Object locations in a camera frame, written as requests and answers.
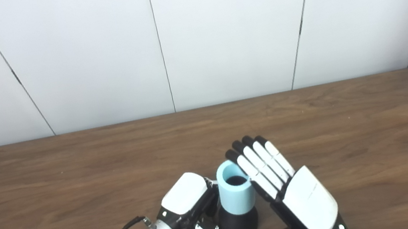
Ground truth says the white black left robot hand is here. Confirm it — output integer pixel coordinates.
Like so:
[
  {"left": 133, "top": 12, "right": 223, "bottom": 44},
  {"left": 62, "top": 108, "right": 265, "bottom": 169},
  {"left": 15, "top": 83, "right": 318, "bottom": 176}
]
[{"left": 151, "top": 165, "right": 244, "bottom": 229}]

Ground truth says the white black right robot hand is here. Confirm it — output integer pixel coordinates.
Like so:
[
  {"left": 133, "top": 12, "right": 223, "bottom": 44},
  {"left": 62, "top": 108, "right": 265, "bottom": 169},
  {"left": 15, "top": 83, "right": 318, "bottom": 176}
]
[{"left": 218, "top": 123, "right": 349, "bottom": 229}]

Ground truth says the light-blue hose piece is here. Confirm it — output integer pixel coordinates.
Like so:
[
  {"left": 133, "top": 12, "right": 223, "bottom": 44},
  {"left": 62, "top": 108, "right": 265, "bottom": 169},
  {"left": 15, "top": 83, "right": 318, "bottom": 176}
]
[{"left": 214, "top": 157, "right": 259, "bottom": 217}]

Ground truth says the black flared nozzle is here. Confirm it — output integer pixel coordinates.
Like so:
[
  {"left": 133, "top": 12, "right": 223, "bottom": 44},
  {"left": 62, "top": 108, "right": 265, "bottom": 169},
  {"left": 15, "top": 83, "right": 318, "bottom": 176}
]
[{"left": 216, "top": 202, "right": 261, "bottom": 229}]

